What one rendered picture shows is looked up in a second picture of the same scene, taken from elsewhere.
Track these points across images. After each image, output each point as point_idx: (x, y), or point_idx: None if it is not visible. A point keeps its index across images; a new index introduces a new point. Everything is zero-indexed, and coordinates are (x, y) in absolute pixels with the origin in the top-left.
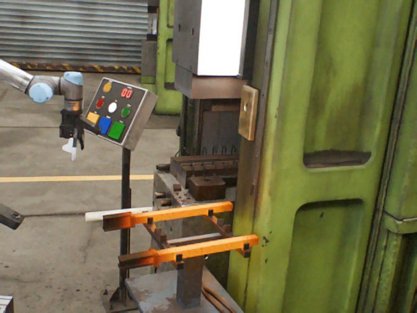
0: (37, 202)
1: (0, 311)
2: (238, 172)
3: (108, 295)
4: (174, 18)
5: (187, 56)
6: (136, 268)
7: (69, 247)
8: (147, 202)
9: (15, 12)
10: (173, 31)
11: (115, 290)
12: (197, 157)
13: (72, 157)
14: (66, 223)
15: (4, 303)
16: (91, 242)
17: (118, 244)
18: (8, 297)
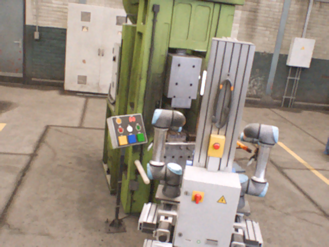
0: None
1: (158, 242)
2: (197, 126)
3: (111, 229)
4: (170, 80)
5: (185, 93)
6: (84, 219)
7: (47, 243)
8: None
9: None
10: (169, 85)
11: (116, 222)
12: (169, 130)
13: (164, 152)
14: (5, 244)
15: (150, 241)
16: (43, 234)
17: (52, 224)
18: (145, 240)
